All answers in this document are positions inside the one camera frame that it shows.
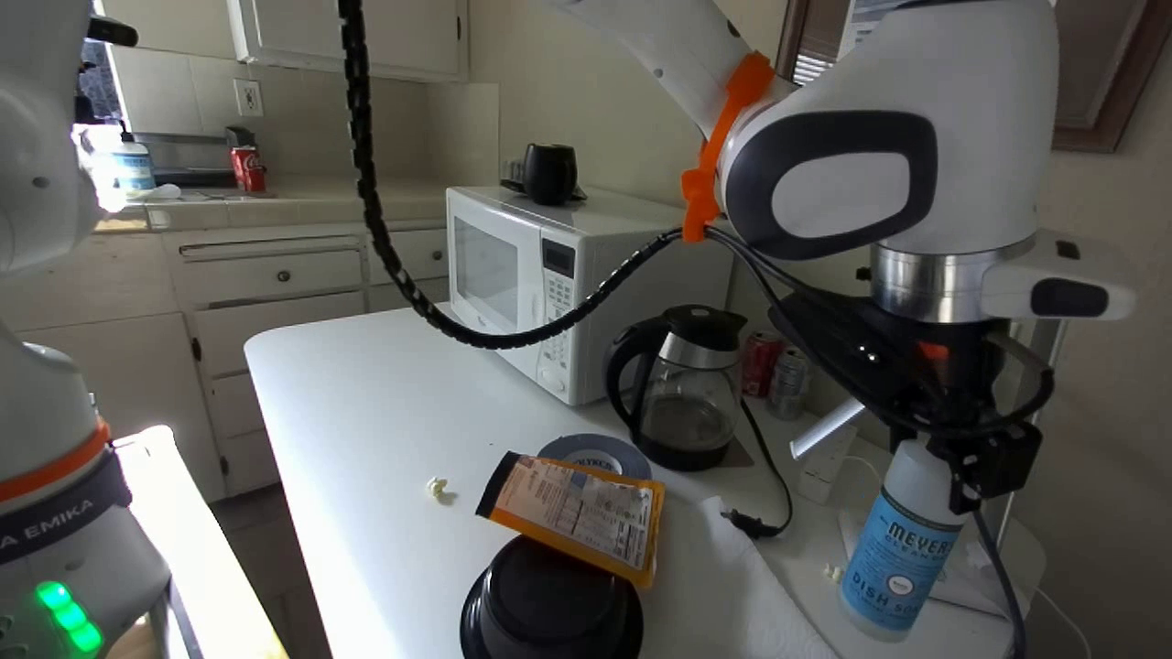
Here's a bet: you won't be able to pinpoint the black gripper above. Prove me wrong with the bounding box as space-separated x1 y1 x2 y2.
780 293 1054 513

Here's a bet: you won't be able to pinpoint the blue label spray bottle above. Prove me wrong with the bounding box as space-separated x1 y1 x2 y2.
839 440 964 640

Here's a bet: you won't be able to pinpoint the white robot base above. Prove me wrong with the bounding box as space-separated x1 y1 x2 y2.
0 0 170 659

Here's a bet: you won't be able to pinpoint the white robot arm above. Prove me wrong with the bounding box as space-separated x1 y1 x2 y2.
554 0 1137 513

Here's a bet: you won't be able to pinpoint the black electric kettle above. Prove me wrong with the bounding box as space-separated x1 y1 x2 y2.
603 303 746 473

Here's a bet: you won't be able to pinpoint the orange snack packet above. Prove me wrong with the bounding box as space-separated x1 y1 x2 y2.
476 456 665 586

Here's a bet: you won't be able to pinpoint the white microwave oven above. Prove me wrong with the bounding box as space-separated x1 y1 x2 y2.
448 186 732 406

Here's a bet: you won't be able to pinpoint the black ceramic mug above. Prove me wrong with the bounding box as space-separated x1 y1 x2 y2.
524 143 577 206

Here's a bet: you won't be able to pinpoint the black round lid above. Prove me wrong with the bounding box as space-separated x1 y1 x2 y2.
458 538 643 659

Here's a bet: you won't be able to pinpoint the small white crumb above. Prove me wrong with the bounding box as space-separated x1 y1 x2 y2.
425 478 458 507

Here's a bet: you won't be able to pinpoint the red cup on counter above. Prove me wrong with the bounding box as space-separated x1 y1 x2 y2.
232 146 267 193

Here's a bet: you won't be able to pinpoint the white kitchen cabinets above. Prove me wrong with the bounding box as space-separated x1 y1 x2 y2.
107 0 471 507

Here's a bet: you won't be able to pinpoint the black corrugated cable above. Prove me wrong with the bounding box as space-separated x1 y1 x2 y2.
334 0 681 357

